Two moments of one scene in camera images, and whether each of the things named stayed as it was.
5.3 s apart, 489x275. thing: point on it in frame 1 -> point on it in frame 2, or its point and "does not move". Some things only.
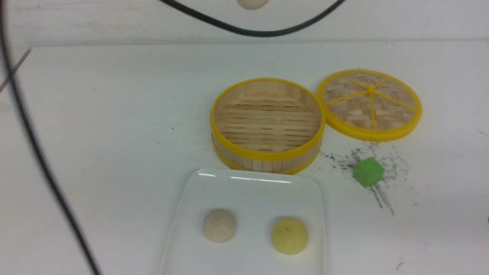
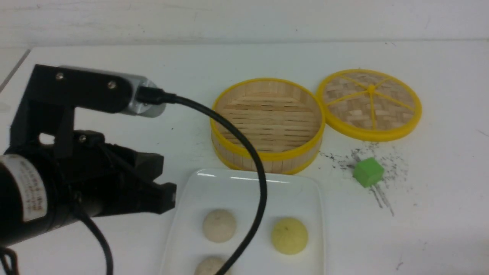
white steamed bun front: x=252 y=5 -> x=210 y=266
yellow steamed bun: x=290 y=236 does not move
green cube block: x=368 y=172 does not move
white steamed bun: x=219 y=225 does not move
